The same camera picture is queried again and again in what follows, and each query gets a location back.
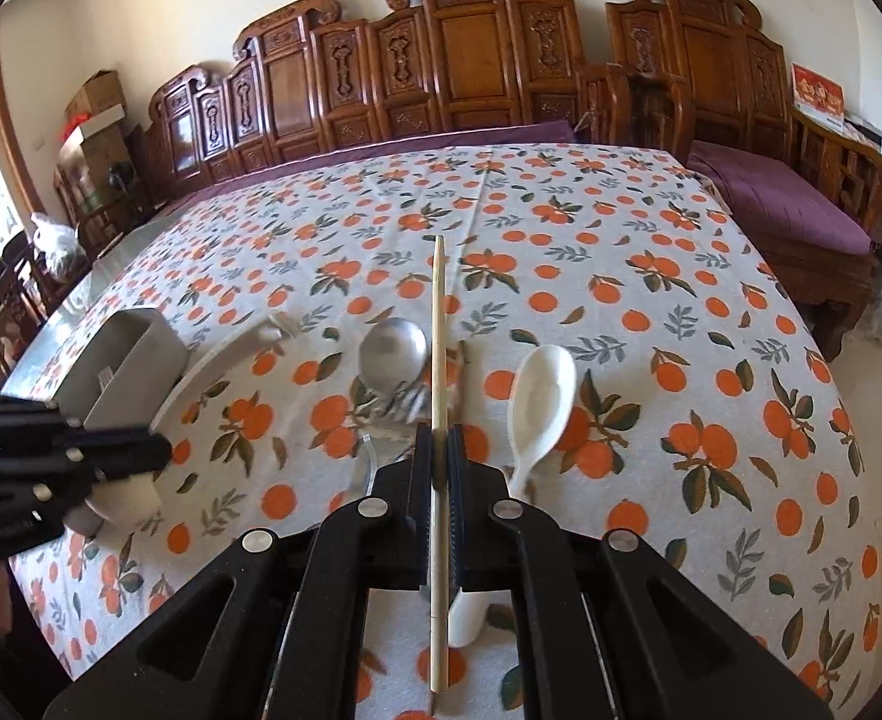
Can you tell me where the orange fruit print tablecloth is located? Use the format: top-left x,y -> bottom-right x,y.
6,142 -> 881,720

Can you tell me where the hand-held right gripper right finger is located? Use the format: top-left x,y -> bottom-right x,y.
445,424 -> 836,720

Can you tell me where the dark wooden dining chair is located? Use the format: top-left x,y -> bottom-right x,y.
0,240 -> 52,391

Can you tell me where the small brown cardboard box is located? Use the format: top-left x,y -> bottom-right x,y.
64,71 -> 123,121

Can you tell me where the purple armchair cushion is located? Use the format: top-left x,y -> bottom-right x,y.
687,139 -> 873,256

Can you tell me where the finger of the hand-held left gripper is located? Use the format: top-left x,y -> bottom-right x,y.
66,426 -> 174,482
28,469 -> 108,533

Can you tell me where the white flat box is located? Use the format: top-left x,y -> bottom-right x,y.
57,111 -> 127,147

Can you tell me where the carved wooden armchair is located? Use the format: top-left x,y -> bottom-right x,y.
606,0 -> 882,361

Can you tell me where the wooden door frame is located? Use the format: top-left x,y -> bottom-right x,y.
0,22 -> 44,241

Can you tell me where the large brown cardboard box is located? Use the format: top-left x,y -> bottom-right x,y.
55,127 -> 138,241

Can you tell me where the rectangular metal tray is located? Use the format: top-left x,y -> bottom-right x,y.
55,307 -> 191,458

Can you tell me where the long purple sofa cushion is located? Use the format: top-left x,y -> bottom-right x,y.
163,120 -> 573,211

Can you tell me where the white plastic bag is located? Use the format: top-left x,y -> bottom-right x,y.
30,211 -> 82,275

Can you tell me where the metal fork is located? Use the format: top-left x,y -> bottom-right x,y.
370,382 -> 431,436

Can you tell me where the metal spoon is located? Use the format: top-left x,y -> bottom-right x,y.
357,317 -> 431,500

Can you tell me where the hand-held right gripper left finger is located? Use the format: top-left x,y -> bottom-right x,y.
43,424 -> 438,720

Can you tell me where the wooden chopstick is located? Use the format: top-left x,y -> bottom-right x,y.
427,235 -> 449,691

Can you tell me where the carved wooden sofa bench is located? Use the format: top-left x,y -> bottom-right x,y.
141,0 -> 637,200

